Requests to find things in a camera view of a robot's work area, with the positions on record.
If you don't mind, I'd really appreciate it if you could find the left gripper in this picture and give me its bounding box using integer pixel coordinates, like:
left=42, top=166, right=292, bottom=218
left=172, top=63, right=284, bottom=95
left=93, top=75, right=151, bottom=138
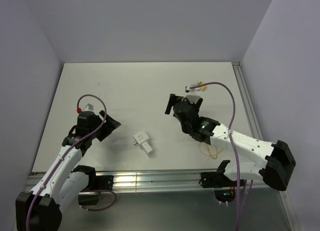
left=88, top=110, right=121, bottom=142

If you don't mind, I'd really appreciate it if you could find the white cube power socket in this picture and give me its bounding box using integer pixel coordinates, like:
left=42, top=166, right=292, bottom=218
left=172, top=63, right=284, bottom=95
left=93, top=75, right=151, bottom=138
left=133, top=131, right=150, bottom=146

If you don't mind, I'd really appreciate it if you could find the yellow USB cable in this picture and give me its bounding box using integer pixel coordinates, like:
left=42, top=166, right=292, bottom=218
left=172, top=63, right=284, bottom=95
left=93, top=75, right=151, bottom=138
left=198, top=142, right=226, bottom=160

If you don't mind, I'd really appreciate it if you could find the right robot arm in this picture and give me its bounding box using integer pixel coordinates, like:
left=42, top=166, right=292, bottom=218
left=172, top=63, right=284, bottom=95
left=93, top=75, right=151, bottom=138
left=165, top=93, right=296, bottom=191

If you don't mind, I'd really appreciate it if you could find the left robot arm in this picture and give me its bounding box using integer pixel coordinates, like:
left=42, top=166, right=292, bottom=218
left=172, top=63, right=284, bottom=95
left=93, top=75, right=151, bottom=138
left=15, top=110, right=121, bottom=231

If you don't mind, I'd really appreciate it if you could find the small yellow plug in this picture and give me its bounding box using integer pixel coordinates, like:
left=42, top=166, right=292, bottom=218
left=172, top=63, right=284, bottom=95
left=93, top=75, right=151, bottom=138
left=196, top=81, right=207, bottom=92

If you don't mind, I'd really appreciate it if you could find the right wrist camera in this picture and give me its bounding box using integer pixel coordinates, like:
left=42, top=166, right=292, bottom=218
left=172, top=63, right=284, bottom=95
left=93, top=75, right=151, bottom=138
left=183, top=84, right=201, bottom=104

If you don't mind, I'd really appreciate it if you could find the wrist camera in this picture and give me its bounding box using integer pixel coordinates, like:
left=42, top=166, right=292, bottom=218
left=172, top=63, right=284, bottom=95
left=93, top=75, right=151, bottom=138
left=183, top=84, right=201, bottom=104
left=76, top=103, right=94, bottom=114

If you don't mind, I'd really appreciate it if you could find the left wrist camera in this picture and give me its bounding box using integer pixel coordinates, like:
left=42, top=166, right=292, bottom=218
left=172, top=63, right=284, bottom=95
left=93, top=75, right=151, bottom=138
left=76, top=103, right=94, bottom=114

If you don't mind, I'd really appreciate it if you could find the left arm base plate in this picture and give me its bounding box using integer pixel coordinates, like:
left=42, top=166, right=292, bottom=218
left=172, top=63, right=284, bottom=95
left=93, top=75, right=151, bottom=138
left=81, top=175, right=114, bottom=192

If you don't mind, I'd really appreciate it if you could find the aluminium side rail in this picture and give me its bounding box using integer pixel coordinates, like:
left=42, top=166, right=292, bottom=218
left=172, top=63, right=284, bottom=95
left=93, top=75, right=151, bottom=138
left=231, top=61, right=264, bottom=140

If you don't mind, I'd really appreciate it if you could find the aluminium front rail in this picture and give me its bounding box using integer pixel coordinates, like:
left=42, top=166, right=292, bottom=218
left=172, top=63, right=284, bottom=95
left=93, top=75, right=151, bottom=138
left=23, top=168, right=286, bottom=195

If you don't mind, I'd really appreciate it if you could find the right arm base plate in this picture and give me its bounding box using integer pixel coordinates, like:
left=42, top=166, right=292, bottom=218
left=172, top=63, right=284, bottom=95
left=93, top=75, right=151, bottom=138
left=198, top=171, right=237, bottom=188

